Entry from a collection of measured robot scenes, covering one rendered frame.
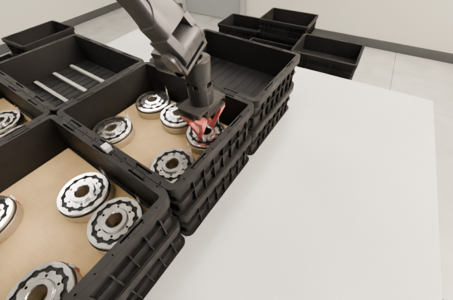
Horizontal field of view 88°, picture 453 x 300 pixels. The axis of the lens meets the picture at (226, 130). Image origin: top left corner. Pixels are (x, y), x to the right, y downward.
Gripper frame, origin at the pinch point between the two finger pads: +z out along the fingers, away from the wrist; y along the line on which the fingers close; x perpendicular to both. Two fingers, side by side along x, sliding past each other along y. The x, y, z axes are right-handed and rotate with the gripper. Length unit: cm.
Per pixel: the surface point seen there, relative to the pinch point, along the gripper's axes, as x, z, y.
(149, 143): -12.2, 4.0, 9.5
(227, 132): 8.8, -5.4, 2.6
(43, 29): -204, 23, -42
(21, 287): -3.5, 2.4, 43.7
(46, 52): -69, -6, 4
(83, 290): 9.3, -4.3, 37.3
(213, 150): 9.2, -5.2, 8.3
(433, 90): 79, 85, -222
